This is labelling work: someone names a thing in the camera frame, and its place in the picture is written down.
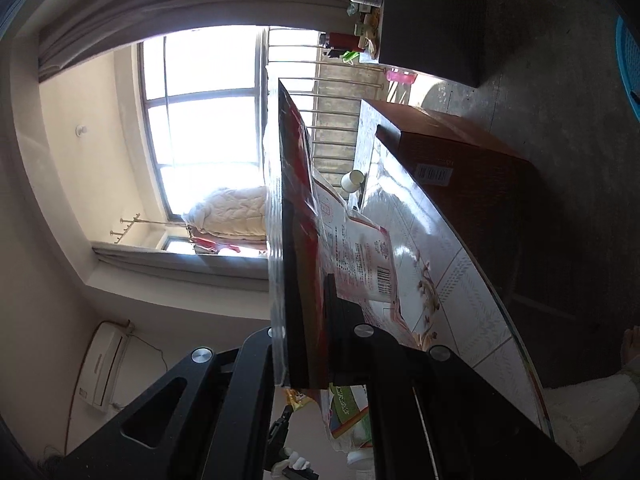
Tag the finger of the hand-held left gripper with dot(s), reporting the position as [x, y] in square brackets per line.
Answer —
[279, 430]

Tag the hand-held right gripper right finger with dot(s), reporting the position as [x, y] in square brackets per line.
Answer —
[345, 340]

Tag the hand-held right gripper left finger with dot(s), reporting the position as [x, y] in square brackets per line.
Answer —
[250, 360]

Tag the white cotton gloves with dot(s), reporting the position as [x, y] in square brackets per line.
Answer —
[296, 460]

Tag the large green printed packet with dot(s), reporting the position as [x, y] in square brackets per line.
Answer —
[347, 405]

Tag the white red printed packet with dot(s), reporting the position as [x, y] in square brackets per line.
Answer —
[360, 255]

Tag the white plastic bottle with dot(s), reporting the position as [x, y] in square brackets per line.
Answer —
[361, 460]

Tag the blue plastic mesh basket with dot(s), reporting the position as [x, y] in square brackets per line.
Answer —
[630, 70]

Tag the yellow printed packet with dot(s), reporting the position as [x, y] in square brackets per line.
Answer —
[300, 397]

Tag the pink garment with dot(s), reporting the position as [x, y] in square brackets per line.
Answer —
[220, 246]

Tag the beige curtain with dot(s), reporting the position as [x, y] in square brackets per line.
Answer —
[175, 5]
[175, 260]

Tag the floral tablecloth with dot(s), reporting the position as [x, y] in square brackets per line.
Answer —
[450, 270]

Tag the white air conditioner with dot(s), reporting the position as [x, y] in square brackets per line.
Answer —
[100, 365]

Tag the cream puffer jacket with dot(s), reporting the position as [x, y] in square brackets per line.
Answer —
[225, 210]

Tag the white paper cup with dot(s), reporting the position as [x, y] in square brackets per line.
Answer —
[351, 181]

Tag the brown cardboard box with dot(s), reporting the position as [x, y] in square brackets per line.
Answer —
[450, 150]

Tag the window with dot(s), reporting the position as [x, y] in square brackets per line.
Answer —
[210, 130]

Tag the pink plastic container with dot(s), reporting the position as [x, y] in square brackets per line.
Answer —
[400, 76]

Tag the metal window railing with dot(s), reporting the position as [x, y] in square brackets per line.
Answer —
[300, 63]

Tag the white ceiling fixture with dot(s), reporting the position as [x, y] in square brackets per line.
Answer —
[81, 131]

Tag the green black case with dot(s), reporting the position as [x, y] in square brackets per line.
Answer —
[350, 55]

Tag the person's right foot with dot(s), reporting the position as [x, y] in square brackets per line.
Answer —
[631, 350]

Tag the red thermos flask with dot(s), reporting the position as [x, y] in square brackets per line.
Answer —
[342, 40]

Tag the grey cabinet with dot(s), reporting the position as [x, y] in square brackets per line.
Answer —
[430, 20]

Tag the metal coat hook rail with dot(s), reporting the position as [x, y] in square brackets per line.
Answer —
[150, 223]

